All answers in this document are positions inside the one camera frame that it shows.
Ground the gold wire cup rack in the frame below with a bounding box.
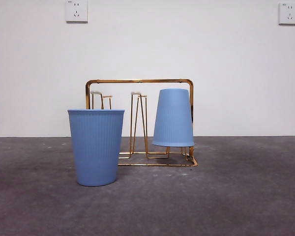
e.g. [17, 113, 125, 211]
[85, 78, 199, 167]

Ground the blue ribbed plastic cup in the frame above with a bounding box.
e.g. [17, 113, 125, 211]
[151, 88, 195, 148]
[67, 109, 125, 187]

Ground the white wall socket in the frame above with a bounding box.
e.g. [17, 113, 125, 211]
[65, 0, 89, 24]
[278, 2, 295, 26]

